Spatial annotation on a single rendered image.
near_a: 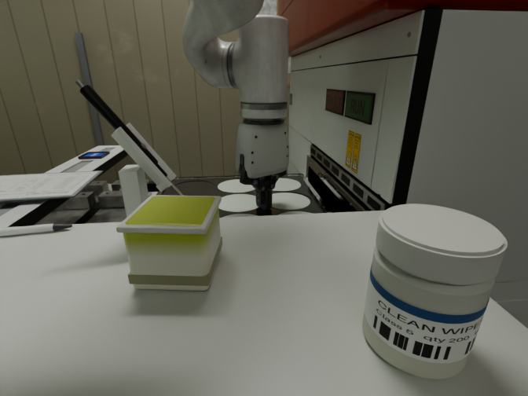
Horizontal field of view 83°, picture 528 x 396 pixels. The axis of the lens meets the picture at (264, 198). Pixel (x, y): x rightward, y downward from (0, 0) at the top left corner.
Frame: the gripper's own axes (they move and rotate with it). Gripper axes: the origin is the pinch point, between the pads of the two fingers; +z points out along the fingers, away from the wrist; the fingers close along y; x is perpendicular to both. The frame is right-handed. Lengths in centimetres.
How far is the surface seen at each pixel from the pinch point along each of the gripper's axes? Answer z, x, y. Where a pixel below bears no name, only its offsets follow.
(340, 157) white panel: -7.0, 5.6, -15.9
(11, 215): -3.9, -9.1, 39.3
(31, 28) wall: -55, -245, 19
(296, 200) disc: 2.2, 1.3, -7.9
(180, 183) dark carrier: 2.2, -25.3, 7.4
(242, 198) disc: 2.2, -7.1, 0.6
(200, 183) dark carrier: 2.2, -22.2, 3.2
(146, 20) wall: -63, -216, -53
